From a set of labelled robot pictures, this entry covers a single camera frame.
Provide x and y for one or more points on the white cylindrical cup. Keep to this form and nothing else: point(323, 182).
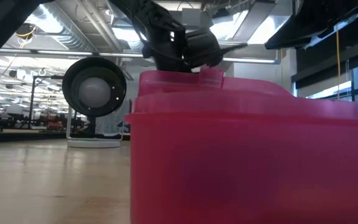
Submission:
point(95, 90)

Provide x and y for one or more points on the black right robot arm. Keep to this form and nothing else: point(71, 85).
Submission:
point(322, 18)

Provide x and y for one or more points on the black metal table frame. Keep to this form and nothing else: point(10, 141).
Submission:
point(26, 136)

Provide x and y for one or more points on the black background rig stand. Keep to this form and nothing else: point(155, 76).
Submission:
point(31, 102)

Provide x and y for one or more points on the pink plastic supply box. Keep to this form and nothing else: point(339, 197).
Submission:
point(244, 155)

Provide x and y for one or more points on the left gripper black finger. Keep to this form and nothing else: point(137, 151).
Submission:
point(232, 49)

